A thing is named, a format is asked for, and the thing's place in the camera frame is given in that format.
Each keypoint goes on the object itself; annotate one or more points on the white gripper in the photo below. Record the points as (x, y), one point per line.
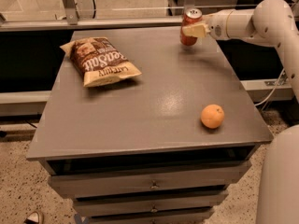
(217, 25)

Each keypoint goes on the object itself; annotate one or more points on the red coke can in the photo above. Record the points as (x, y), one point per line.
(191, 16)

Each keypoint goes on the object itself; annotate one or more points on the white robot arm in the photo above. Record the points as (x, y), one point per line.
(270, 24)

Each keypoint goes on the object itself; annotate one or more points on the orange fruit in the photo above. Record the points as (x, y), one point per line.
(212, 116)

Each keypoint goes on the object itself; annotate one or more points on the brown chip bag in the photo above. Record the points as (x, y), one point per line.
(99, 62)

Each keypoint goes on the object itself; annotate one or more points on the grey drawer cabinet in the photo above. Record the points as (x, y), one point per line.
(136, 152)

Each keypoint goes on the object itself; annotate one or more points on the shoe tip on floor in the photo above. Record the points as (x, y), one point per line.
(34, 218)

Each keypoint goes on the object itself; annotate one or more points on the metal railing frame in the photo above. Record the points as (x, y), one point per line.
(34, 15)

